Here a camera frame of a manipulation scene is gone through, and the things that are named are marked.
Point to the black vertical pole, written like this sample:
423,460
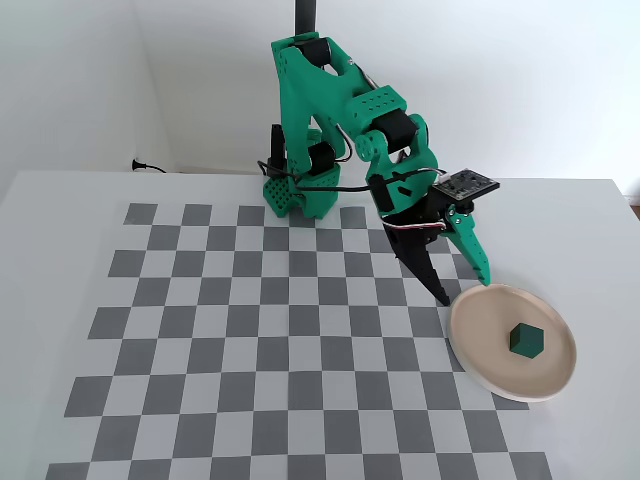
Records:
306,15

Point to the green perforated robot base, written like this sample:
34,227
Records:
280,195

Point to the dark green dice cube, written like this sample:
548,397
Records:
526,342

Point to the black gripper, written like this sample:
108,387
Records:
418,235

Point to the grey white checkerboard mat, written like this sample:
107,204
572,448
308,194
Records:
225,350

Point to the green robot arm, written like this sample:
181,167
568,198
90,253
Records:
310,95

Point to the beige round plate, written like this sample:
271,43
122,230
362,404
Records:
490,320

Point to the black camera circuit board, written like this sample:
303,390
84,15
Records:
465,184

